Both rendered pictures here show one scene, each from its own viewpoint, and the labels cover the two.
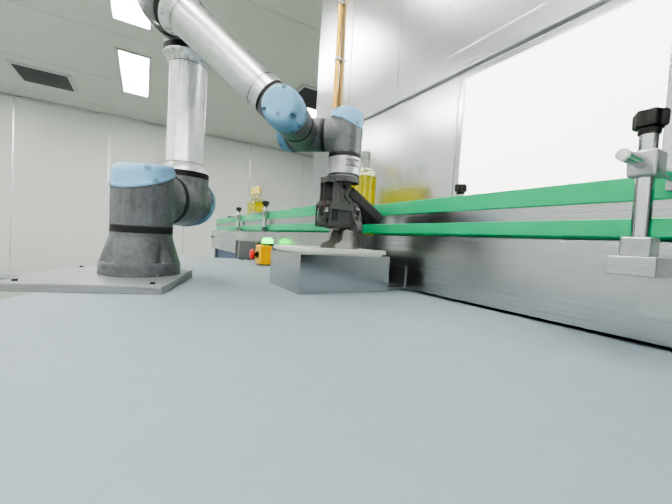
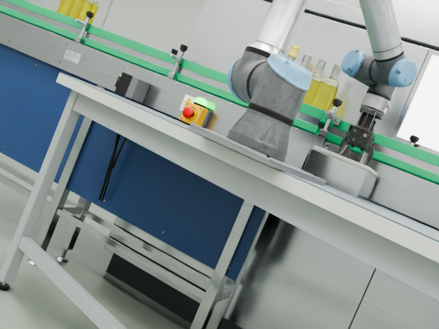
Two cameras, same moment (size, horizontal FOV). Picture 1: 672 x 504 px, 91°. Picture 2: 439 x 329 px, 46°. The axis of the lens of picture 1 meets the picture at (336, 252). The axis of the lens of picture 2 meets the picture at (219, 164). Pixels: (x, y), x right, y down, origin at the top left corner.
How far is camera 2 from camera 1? 1.24 m
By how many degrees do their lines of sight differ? 36
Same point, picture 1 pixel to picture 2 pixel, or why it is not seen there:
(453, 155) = (403, 104)
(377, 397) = not seen: outside the picture
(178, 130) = (291, 25)
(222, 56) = (387, 17)
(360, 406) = not seen: outside the picture
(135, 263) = (285, 150)
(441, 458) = not seen: outside the picture
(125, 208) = (292, 104)
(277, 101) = (407, 72)
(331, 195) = (365, 123)
